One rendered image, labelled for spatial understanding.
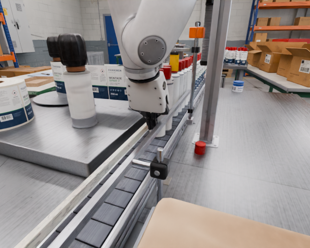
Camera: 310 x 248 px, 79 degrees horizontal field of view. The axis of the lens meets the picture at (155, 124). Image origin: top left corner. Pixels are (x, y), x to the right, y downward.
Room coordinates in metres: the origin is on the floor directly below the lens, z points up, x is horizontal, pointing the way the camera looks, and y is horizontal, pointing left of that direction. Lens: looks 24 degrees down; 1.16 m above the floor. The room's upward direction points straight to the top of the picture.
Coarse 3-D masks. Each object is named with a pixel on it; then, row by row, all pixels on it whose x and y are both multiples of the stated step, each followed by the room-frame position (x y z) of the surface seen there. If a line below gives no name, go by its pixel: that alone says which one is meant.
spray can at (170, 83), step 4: (160, 68) 0.58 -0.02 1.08; (164, 68) 0.57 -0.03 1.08; (168, 68) 0.57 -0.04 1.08; (164, 72) 0.57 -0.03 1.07; (168, 72) 0.57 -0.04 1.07; (168, 76) 0.57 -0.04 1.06; (168, 80) 0.57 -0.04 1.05; (168, 84) 0.56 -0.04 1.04; (172, 84) 0.58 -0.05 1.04; (168, 88) 0.56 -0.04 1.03; (172, 88) 0.58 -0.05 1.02; (168, 92) 0.57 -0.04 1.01; (172, 92) 0.58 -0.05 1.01; (172, 96) 0.58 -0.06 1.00; (172, 100) 0.58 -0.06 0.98; (168, 104) 0.57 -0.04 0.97; (172, 104) 0.58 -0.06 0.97; (168, 124) 0.57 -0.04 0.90; (168, 128) 0.57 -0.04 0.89
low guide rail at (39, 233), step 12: (144, 132) 0.52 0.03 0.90; (132, 144) 0.45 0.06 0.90; (120, 156) 0.38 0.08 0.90; (108, 168) 0.34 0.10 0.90; (96, 180) 0.30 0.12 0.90; (72, 192) 0.25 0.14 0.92; (84, 192) 0.26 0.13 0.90; (60, 204) 0.23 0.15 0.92; (72, 204) 0.24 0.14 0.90; (48, 216) 0.20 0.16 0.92; (60, 216) 0.21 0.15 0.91; (36, 228) 0.18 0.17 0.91; (48, 228) 0.19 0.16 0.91; (24, 240) 0.17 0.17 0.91; (36, 240) 0.17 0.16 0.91
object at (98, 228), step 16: (160, 144) 0.48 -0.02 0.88; (144, 160) 0.40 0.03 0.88; (128, 176) 0.34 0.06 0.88; (144, 176) 0.34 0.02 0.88; (112, 192) 0.29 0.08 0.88; (128, 192) 0.29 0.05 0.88; (80, 208) 0.25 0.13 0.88; (112, 208) 0.25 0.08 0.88; (64, 224) 0.22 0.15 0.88; (96, 224) 0.22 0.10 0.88; (112, 224) 0.22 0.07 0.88; (48, 240) 0.19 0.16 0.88; (80, 240) 0.19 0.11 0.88; (96, 240) 0.19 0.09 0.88
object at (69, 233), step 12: (168, 120) 0.50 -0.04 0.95; (156, 132) 0.40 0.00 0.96; (144, 144) 0.34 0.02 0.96; (132, 156) 0.29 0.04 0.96; (120, 168) 0.26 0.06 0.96; (108, 180) 0.23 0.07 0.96; (120, 180) 0.24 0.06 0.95; (96, 192) 0.20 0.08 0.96; (108, 192) 0.21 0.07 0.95; (96, 204) 0.18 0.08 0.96; (84, 216) 0.16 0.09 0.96; (72, 228) 0.15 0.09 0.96; (60, 240) 0.13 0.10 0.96; (72, 240) 0.14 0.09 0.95
